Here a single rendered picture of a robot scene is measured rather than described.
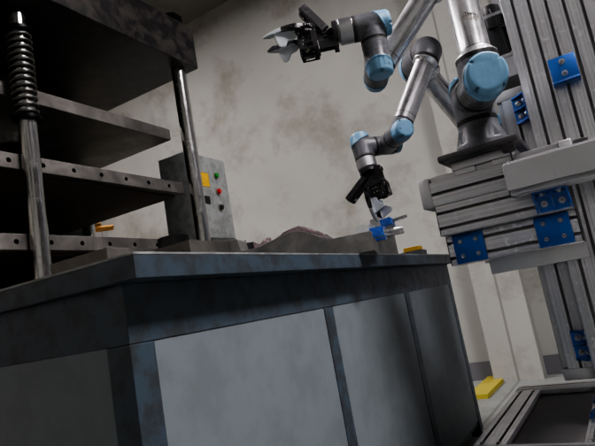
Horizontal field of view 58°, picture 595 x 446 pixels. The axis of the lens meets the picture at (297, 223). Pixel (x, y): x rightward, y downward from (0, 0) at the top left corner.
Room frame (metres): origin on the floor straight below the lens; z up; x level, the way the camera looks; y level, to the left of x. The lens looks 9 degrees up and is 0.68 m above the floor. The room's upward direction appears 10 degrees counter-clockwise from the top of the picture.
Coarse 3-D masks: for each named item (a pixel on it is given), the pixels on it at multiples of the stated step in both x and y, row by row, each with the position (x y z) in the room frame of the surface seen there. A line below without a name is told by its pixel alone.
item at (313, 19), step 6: (300, 6) 1.46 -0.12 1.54; (306, 6) 1.45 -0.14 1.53; (300, 12) 1.46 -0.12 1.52; (306, 12) 1.45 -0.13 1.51; (312, 12) 1.45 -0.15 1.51; (300, 18) 1.49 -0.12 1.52; (306, 18) 1.46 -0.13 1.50; (312, 18) 1.45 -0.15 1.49; (318, 18) 1.44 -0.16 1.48; (318, 24) 1.44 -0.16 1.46; (324, 24) 1.44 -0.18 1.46
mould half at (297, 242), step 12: (228, 240) 1.55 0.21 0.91; (240, 240) 1.58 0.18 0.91; (276, 240) 1.52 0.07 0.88; (288, 240) 1.52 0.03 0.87; (300, 240) 1.51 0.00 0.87; (312, 240) 1.50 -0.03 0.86; (324, 240) 1.50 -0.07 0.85; (336, 240) 1.49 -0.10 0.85; (348, 240) 1.48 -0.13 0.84; (360, 240) 1.48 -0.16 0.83; (372, 240) 1.47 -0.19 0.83; (276, 252) 1.52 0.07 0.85; (288, 252) 1.52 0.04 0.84; (300, 252) 1.51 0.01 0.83; (312, 252) 1.50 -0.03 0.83; (324, 252) 1.50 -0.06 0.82; (336, 252) 1.49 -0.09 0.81; (348, 252) 1.49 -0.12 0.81; (360, 252) 1.48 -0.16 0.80; (372, 252) 1.54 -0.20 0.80
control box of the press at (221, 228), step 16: (160, 160) 2.42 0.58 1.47; (176, 160) 2.37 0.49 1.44; (208, 160) 2.51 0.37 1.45; (160, 176) 2.43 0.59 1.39; (176, 176) 2.38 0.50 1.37; (208, 176) 2.49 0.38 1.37; (224, 176) 2.60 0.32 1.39; (208, 192) 2.47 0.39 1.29; (224, 192) 2.58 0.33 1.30; (176, 208) 2.39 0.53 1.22; (208, 208) 2.46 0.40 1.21; (224, 208) 2.57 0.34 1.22; (176, 224) 2.40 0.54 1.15; (192, 224) 2.36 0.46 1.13; (224, 224) 2.55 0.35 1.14; (224, 240) 2.60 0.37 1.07
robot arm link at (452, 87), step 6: (456, 78) 1.53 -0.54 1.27; (450, 84) 1.55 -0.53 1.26; (456, 84) 1.53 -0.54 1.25; (450, 90) 1.55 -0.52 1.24; (456, 90) 1.49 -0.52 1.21; (450, 96) 1.57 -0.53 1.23; (456, 96) 1.50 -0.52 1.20; (456, 102) 1.52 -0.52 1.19; (456, 108) 1.54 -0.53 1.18; (462, 108) 1.51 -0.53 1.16; (486, 108) 1.49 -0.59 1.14; (492, 108) 1.52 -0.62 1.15; (456, 114) 1.55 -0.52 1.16; (462, 114) 1.53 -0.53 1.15; (468, 114) 1.52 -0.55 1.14; (474, 114) 1.51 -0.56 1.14; (456, 120) 1.57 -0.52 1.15
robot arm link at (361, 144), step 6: (360, 132) 1.96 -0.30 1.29; (366, 132) 1.97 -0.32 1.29; (354, 138) 1.96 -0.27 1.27; (360, 138) 1.95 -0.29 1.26; (366, 138) 1.96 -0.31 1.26; (372, 138) 1.97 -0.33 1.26; (354, 144) 1.96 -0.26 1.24; (360, 144) 1.95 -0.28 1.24; (366, 144) 1.95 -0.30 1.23; (372, 144) 1.96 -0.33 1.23; (354, 150) 1.97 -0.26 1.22; (360, 150) 1.95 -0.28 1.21; (366, 150) 1.95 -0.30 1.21; (372, 150) 1.96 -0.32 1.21; (354, 156) 1.97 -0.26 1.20; (360, 156) 1.95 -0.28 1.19
